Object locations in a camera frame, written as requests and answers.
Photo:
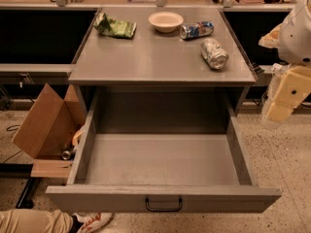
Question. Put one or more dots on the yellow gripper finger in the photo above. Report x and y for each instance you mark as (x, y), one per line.
(287, 89)
(271, 39)

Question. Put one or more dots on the silver 7up can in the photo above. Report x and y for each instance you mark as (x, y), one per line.
(213, 53)

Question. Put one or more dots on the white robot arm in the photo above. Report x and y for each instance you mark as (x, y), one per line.
(295, 39)

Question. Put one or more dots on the blue pepsi can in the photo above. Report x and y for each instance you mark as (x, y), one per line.
(196, 30)

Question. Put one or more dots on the grey cabinet with top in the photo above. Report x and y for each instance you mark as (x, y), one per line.
(152, 58)

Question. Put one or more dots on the open grey top drawer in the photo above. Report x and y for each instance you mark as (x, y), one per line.
(162, 144)

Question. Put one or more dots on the can inside cardboard box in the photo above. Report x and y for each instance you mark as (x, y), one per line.
(68, 154)

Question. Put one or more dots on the green chip bag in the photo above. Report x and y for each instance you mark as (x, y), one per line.
(111, 27)

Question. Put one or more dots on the brown cardboard box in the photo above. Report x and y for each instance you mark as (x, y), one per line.
(49, 129)

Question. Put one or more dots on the white red sneaker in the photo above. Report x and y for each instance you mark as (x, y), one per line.
(89, 223)

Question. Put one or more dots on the person's beige trouser leg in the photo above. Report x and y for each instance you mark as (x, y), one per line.
(34, 221)

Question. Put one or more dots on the black drawer handle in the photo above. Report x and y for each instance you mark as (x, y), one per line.
(159, 205)

